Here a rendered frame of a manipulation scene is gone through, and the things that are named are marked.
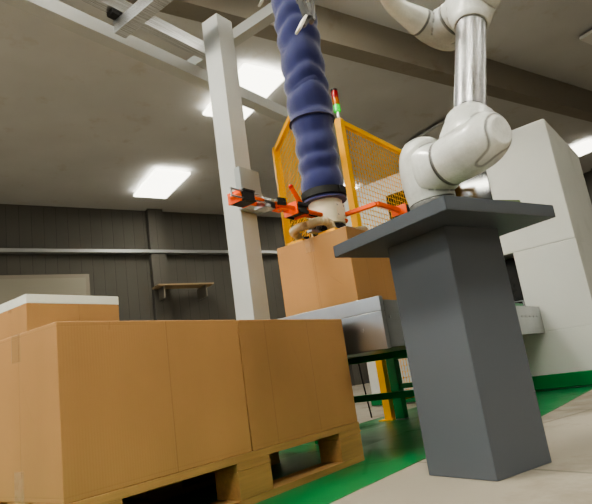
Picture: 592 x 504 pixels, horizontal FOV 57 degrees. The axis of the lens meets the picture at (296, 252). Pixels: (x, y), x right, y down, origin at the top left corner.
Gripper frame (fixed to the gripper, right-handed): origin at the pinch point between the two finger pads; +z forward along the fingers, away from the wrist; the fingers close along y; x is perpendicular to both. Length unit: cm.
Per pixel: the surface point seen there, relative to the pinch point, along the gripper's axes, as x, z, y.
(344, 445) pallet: -60, 94, -98
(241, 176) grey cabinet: -186, -70, -48
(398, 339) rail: -54, 48, -107
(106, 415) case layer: -25, 120, -9
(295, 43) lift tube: -80, -85, -23
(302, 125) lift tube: -86, -47, -45
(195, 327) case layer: -35, 88, -23
